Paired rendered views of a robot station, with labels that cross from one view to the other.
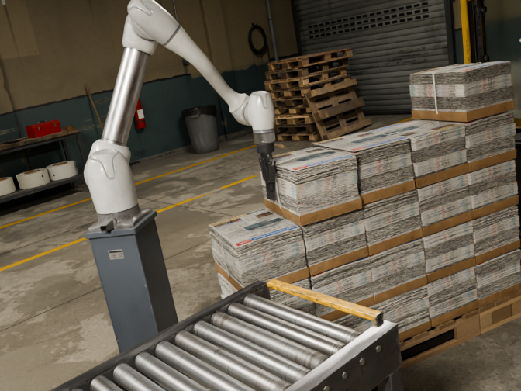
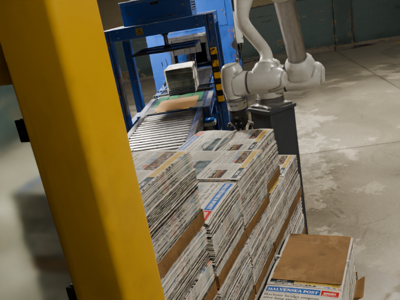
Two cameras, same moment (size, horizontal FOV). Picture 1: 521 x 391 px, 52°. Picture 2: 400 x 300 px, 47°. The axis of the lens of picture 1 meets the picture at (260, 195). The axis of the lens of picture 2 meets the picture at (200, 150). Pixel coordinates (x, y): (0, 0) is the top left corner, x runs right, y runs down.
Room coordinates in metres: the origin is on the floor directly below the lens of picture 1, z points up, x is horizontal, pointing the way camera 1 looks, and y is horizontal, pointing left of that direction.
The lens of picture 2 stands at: (3.56, -1.60, 1.65)
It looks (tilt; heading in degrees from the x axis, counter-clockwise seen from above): 18 degrees down; 137
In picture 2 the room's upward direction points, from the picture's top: 10 degrees counter-clockwise
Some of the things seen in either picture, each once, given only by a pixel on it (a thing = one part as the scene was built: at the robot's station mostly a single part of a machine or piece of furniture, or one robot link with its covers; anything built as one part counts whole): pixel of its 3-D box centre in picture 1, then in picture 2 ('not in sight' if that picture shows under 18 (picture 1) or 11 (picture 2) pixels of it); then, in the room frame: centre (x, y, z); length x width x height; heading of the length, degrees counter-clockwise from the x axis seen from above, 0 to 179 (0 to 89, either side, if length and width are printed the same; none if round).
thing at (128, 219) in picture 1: (116, 216); (268, 100); (1.94, 0.54, 1.03); 0.22 x 0.18 x 0.06; 166
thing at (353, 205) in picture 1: (322, 207); not in sight; (2.14, -0.25, 0.86); 0.29 x 0.16 x 0.04; 109
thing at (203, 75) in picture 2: not in sight; (190, 84); (-0.33, 2.07, 0.75); 1.53 x 0.64 x 0.10; 129
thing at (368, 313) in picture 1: (319, 298); not in sight; (1.43, -0.12, 0.81); 0.43 x 0.03 x 0.02; 39
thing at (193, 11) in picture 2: not in sight; (159, 8); (0.38, 1.19, 1.65); 0.60 x 0.45 x 0.20; 39
